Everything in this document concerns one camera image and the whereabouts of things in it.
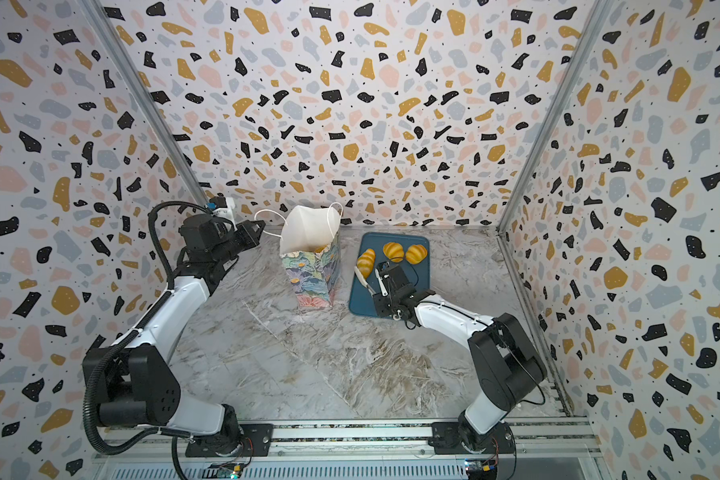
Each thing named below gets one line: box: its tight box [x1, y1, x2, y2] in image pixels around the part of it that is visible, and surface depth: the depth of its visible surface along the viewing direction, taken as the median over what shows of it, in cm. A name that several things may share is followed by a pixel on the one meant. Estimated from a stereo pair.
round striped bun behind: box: [382, 242, 405, 263], surface depth 112 cm
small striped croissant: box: [357, 248, 376, 279], surface depth 111 cm
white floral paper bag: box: [280, 205, 342, 308], surface depth 91 cm
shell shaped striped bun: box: [405, 244, 428, 265], surface depth 112 cm
